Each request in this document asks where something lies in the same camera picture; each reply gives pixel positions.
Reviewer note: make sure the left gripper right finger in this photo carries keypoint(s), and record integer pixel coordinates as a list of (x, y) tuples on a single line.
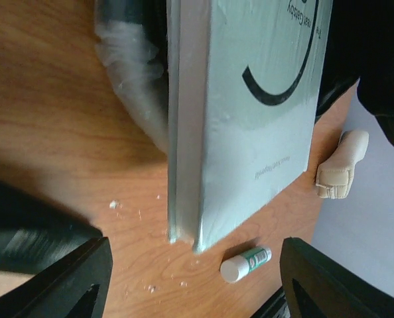
[(317, 286)]

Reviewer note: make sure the cream pencil case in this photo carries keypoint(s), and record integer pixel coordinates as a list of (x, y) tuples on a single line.
[(335, 176)]

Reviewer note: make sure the grey Great Gatsby book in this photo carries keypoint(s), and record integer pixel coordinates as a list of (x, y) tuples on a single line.
[(243, 81)]

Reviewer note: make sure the white glue stick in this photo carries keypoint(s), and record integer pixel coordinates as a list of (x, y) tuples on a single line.
[(234, 269)]

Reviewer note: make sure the black student bag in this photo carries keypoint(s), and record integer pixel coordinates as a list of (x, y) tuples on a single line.
[(133, 47)]

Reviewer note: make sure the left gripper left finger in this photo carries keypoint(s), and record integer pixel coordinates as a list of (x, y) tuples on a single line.
[(75, 286)]

